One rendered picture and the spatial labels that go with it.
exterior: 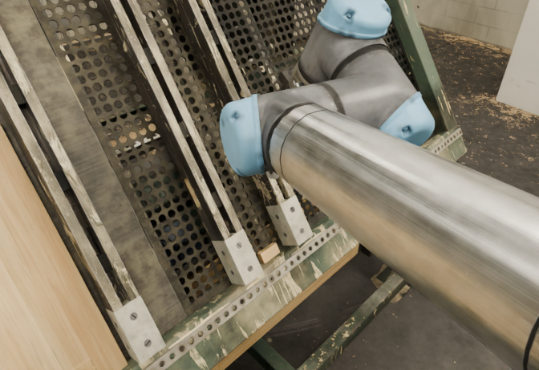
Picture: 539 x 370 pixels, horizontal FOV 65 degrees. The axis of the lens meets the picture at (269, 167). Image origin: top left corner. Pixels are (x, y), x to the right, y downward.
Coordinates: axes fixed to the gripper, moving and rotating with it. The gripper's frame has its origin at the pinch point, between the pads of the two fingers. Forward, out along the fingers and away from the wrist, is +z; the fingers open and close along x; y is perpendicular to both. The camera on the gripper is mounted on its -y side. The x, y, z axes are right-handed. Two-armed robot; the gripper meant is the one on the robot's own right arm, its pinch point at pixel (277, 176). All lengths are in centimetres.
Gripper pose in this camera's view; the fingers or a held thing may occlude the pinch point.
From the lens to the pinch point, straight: 74.3
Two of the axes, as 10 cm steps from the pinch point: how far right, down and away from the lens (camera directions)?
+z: -2.9, 5.1, 8.1
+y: -5.5, -7.8, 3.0
